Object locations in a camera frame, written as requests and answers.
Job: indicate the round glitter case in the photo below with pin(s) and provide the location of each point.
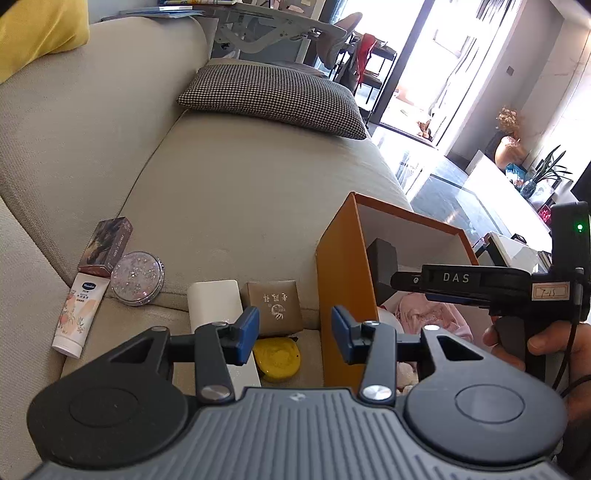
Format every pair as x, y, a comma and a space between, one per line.
137, 278

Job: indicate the brown floor ornament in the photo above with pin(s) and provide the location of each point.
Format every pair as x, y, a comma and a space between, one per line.
425, 129

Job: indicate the grey desk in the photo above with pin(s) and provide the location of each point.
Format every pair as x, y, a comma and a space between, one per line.
277, 21

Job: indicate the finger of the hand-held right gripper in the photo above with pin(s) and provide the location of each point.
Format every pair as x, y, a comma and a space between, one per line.
406, 281

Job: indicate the dark patterned card box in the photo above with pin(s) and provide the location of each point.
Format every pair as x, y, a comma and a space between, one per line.
104, 247

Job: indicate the orange storage box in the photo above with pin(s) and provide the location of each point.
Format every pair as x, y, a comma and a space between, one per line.
341, 258

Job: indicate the green potted plant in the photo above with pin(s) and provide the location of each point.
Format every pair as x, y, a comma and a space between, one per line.
549, 166

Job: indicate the white tv cabinet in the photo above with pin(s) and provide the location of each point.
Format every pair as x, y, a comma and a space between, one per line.
489, 175

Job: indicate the dried flower bunch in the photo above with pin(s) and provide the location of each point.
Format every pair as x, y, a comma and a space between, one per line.
508, 120

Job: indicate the houndstooth pillow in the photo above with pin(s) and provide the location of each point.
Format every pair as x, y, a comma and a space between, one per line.
277, 97

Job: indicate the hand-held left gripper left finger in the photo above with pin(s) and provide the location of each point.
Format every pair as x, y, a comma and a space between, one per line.
247, 332

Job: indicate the blue bag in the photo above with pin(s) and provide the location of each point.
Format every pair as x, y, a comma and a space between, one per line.
515, 171

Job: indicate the blue booklet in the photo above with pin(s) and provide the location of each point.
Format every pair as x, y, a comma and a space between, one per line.
152, 14

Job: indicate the yellow blanket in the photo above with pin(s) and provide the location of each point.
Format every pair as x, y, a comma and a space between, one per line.
37, 27

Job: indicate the beige sofa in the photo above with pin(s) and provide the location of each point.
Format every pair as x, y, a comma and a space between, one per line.
231, 175

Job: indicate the black metal rack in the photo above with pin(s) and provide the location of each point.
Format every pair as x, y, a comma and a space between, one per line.
385, 55

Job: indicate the dark brown box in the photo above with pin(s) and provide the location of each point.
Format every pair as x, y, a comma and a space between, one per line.
383, 267

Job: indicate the white plush toy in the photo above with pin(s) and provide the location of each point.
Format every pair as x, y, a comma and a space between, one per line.
390, 318

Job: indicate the stack of books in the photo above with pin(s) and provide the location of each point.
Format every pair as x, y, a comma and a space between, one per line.
194, 2

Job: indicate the yellow round container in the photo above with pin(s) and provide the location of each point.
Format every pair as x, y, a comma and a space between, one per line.
277, 360

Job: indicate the red cloth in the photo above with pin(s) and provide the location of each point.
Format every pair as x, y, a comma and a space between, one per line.
368, 50

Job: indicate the small brown box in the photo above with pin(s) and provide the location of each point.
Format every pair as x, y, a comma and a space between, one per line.
277, 304

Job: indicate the marble coffee table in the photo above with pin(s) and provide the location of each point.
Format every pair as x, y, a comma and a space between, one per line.
512, 251

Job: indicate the white hand cream tube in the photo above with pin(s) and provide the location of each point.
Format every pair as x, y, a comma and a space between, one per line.
76, 314

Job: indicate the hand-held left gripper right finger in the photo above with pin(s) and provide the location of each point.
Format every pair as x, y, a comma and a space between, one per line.
341, 332

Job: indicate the pink pouch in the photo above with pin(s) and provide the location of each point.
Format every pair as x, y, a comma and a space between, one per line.
429, 318

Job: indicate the red box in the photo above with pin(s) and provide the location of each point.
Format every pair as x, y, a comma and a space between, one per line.
545, 216

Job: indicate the white box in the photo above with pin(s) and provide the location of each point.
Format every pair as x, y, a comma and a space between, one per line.
212, 302

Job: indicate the orange vase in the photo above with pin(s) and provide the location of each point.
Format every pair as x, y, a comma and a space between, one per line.
510, 152

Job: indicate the grey office chair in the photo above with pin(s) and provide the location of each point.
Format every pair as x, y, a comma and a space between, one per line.
344, 34

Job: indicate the person's right hand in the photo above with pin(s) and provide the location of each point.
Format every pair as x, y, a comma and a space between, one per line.
572, 364

